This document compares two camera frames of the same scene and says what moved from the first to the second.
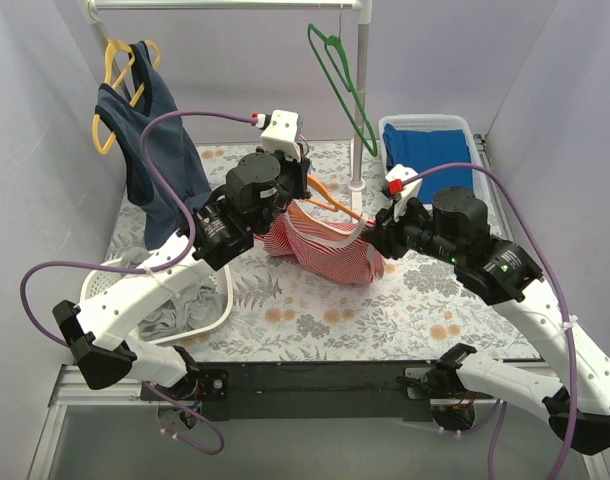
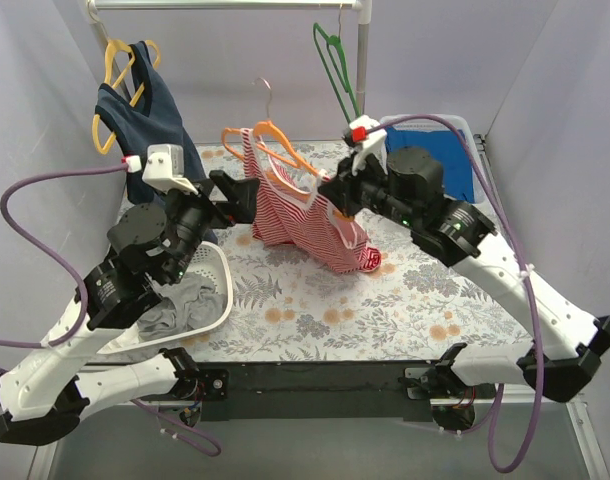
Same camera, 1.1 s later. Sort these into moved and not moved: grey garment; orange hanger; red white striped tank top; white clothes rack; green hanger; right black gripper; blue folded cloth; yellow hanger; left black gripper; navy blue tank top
Moved: red white striped tank top; left black gripper; right black gripper; orange hanger
Not moved: yellow hanger; blue folded cloth; grey garment; navy blue tank top; green hanger; white clothes rack
